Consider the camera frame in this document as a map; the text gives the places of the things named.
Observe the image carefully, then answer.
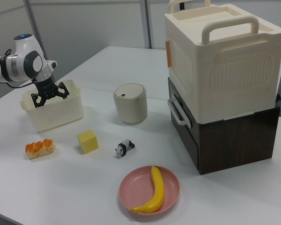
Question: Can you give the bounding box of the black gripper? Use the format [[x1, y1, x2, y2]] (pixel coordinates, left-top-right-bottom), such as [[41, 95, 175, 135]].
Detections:
[[30, 76, 69, 108]]

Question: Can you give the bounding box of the white plastic box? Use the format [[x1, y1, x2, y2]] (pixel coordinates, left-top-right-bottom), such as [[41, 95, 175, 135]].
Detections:
[[20, 79, 84, 133]]

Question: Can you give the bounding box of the dark brown wooden drawer box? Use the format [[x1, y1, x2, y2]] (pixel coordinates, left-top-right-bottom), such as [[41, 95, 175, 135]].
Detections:
[[167, 77, 281, 176]]

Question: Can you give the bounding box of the toy salmon sushi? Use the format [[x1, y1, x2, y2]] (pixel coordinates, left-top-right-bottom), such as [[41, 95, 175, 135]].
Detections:
[[25, 138, 56, 160]]

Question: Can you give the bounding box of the yellow cheese block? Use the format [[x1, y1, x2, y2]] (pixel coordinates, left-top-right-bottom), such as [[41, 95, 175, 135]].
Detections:
[[76, 129, 99, 155]]

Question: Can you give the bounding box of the small cream lidded trash can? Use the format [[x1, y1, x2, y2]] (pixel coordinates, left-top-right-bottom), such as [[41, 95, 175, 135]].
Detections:
[[113, 83, 148, 125]]

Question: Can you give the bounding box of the small panda figurine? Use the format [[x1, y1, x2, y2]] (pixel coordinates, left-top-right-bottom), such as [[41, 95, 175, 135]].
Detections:
[[114, 139, 136, 159]]

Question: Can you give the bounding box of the pink plate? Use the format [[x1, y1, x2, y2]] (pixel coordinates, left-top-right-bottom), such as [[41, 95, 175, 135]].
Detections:
[[118, 165, 180, 216]]

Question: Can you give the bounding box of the yellow toy banana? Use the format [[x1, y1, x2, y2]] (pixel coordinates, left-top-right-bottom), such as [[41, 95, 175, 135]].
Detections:
[[131, 165, 165, 214]]

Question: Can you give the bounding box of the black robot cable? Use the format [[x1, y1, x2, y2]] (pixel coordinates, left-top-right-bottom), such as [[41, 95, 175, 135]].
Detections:
[[3, 48, 36, 89]]

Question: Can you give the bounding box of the white drawer handle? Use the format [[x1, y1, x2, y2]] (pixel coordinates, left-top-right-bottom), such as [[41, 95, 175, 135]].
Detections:
[[167, 97, 192, 128]]

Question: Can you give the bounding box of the cream storage box with handles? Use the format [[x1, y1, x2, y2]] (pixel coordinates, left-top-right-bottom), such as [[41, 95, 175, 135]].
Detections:
[[164, 0, 281, 125]]

